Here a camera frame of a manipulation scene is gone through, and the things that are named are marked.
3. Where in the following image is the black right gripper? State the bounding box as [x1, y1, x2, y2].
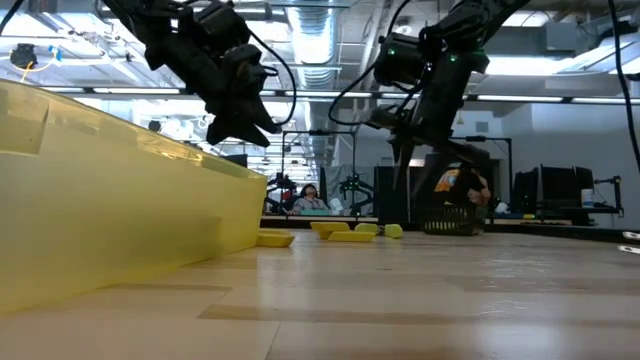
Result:
[389, 49, 494, 201]

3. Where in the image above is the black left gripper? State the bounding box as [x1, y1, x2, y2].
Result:
[169, 37, 282, 149]

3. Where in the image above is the narrow black mesh basket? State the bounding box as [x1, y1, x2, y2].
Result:
[421, 203, 482, 237]

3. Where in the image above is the yellow Ticonderoga eraser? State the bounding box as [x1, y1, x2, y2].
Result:
[327, 230, 377, 244]
[309, 221, 351, 241]
[256, 228, 297, 249]

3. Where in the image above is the large yellow plastic bin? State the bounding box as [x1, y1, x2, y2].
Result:
[0, 78, 269, 316]

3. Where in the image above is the person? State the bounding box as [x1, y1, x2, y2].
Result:
[288, 183, 330, 217]
[432, 167, 481, 207]
[472, 172, 494, 221]

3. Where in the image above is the black partition screen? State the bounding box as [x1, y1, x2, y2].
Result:
[373, 164, 426, 225]

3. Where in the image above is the grey tarp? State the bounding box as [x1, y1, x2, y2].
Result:
[319, 164, 376, 216]

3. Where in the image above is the long ceiling light bar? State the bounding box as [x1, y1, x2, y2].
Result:
[39, 85, 640, 106]

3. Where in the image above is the black equipment stand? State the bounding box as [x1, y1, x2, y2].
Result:
[593, 174, 625, 219]

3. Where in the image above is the black round ceiling fixture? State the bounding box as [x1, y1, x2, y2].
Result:
[9, 43, 39, 70]

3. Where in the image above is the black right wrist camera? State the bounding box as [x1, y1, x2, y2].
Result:
[364, 107, 401, 132]

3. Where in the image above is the black background gantry frame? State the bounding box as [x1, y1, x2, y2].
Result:
[281, 129, 358, 217]

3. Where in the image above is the ribbed silver air duct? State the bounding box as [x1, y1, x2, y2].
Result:
[287, 4, 342, 91]

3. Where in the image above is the black metal table frame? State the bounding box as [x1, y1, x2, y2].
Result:
[259, 219, 640, 246]

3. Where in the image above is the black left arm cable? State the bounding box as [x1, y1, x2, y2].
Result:
[0, 0, 25, 34]

